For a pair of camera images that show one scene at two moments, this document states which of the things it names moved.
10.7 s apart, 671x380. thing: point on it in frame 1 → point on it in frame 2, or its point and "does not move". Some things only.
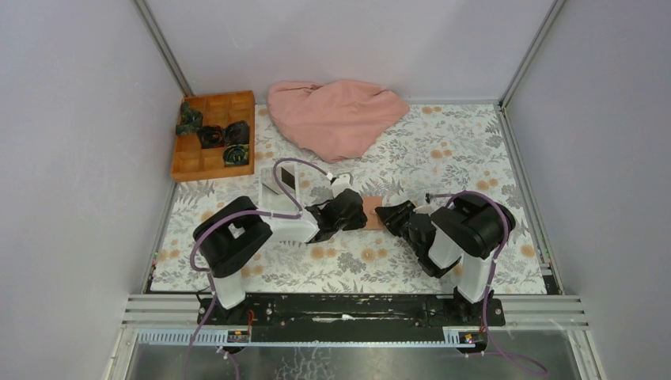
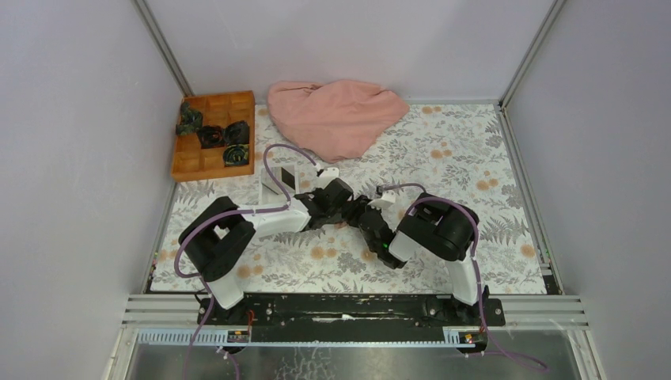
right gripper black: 393,217 → 356,210
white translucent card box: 279,188 does not move
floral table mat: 362,224 does not move
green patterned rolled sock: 190,119 does not move
